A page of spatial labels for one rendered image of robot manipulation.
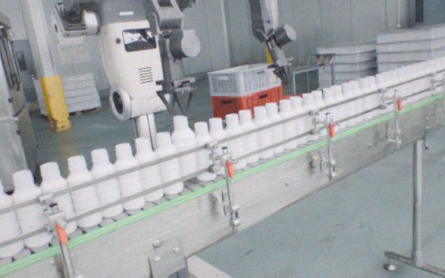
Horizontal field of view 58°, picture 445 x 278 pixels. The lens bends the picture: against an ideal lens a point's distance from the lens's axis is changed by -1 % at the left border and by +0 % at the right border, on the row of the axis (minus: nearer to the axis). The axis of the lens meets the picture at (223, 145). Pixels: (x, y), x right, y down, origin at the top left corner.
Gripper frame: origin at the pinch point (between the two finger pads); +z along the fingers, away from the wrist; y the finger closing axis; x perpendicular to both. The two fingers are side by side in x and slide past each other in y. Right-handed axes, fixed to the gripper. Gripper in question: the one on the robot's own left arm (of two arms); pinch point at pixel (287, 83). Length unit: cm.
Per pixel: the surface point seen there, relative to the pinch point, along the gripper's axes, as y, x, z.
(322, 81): 572, 424, -58
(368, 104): 22.1, -17.0, 19.3
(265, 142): -37.5, -16.7, 19.5
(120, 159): -85, -18, 12
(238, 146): -49, -18, 18
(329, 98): -1.7, -18.3, 12.5
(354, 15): 962, 536, -240
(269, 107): -31.6, -17.8, 9.4
